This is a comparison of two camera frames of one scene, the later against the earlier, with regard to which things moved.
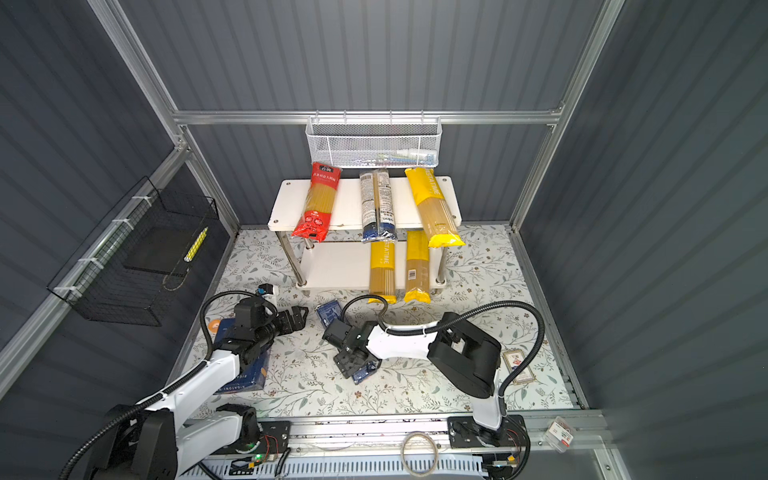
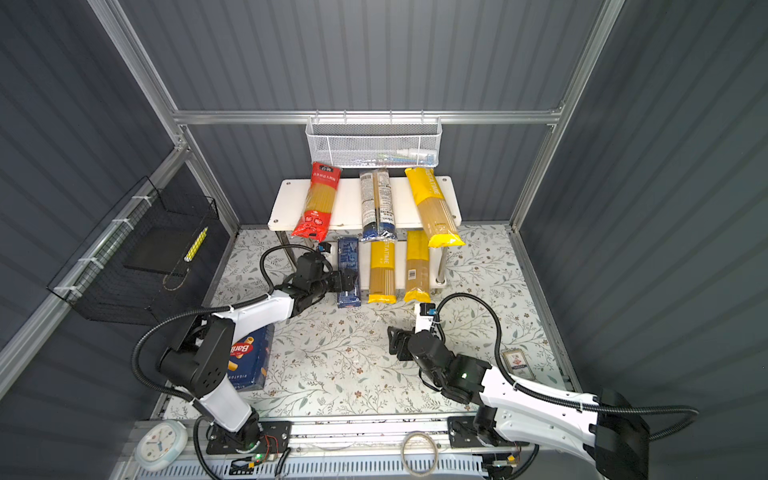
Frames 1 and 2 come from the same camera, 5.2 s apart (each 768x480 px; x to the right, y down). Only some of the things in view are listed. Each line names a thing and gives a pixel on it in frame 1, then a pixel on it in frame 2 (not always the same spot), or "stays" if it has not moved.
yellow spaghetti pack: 417,267 stays
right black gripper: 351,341 -> 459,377
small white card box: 513,359 stays
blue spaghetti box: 331,310 -> 349,258
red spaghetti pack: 314,220 stays
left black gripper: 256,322 -> 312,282
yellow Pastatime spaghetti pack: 382,280 stays
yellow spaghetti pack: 432,208 stays
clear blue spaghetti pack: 377,210 stays
